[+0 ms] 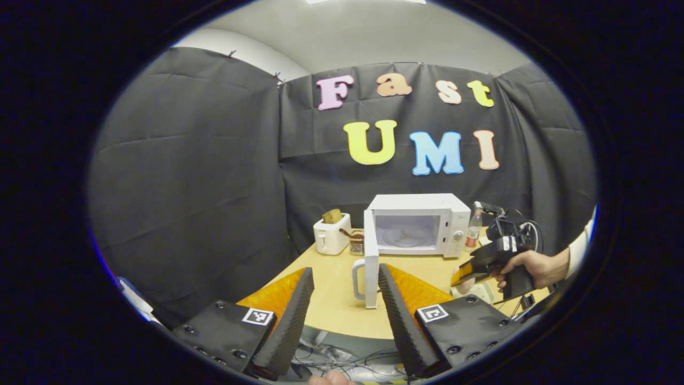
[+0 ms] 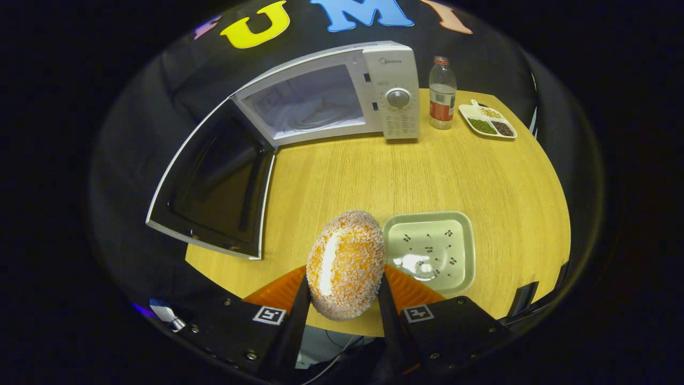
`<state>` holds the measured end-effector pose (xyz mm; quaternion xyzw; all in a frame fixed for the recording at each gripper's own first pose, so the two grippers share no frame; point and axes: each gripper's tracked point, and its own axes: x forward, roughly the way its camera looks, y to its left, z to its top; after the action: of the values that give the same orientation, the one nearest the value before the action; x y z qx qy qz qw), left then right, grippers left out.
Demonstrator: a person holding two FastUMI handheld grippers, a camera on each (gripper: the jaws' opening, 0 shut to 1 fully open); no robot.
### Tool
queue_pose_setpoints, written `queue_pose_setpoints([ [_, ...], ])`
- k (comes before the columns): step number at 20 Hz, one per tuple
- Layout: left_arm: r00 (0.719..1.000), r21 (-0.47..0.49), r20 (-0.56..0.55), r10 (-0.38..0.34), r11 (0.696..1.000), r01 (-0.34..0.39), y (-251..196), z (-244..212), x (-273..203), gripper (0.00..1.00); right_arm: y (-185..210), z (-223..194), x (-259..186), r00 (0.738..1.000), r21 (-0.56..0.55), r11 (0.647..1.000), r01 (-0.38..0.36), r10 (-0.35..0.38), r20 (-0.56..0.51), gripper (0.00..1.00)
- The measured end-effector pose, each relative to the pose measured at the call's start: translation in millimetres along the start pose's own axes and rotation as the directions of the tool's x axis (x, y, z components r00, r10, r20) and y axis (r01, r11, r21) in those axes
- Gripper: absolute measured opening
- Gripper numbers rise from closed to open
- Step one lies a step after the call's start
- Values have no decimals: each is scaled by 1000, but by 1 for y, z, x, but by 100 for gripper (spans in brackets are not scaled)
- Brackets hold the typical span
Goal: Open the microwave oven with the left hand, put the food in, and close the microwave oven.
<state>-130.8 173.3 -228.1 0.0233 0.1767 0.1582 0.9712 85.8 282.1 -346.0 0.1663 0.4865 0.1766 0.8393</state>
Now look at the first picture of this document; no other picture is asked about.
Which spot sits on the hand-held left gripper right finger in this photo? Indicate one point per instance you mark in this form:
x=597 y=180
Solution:
x=406 y=331

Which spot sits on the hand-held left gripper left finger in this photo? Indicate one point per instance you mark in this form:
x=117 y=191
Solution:
x=286 y=331

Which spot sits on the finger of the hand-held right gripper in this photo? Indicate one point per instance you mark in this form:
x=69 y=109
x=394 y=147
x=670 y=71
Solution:
x=491 y=254

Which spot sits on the white microwave oven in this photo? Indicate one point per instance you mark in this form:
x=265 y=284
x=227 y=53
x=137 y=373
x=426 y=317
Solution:
x=414 y=203

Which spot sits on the clear plastic bottle red label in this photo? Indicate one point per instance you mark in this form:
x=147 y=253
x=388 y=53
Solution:
x=473 y=235

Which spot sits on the white rectangular plate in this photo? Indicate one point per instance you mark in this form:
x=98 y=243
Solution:
x=485 y=294

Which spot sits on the ribbed glass cup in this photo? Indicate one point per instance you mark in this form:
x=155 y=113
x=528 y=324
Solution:
x=357 y=247

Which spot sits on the white toaster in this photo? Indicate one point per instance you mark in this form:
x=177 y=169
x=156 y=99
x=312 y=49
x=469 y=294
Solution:
x=330 y=238

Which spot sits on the brown spoon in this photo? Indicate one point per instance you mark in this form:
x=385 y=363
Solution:
x=350 y=233

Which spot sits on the toast slice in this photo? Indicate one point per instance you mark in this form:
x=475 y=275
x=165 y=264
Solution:
x=332 y=216

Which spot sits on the white object with blue edge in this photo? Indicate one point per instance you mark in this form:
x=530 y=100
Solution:
x=136 y=299

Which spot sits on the black backdrop cloth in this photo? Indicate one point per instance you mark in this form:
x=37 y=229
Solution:
x=187 y=176

